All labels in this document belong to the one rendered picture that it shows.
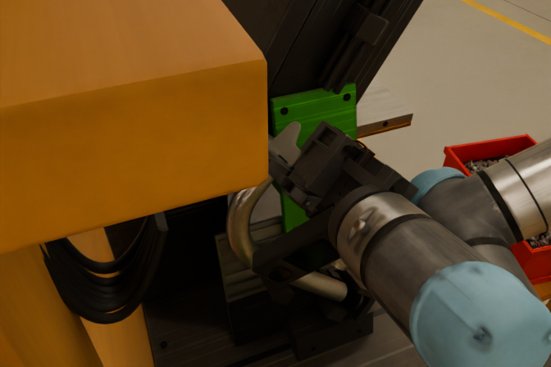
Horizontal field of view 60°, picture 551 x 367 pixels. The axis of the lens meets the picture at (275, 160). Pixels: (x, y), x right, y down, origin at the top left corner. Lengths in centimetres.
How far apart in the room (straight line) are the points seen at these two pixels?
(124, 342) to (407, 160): 196
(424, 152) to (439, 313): 234
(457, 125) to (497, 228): 244
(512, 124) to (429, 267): 272
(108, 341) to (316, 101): 51
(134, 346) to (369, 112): 54
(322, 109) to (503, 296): 37
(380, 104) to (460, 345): 60
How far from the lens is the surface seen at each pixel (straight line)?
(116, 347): 84
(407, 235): 35
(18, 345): 33
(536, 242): 105
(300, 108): 60
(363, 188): 40
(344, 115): 63
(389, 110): 84
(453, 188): 49
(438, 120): 290
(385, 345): 80
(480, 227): 46
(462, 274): 32
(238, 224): 59
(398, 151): 260
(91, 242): 99
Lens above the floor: 159
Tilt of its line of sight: 40 degrees down
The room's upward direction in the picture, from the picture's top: straight up
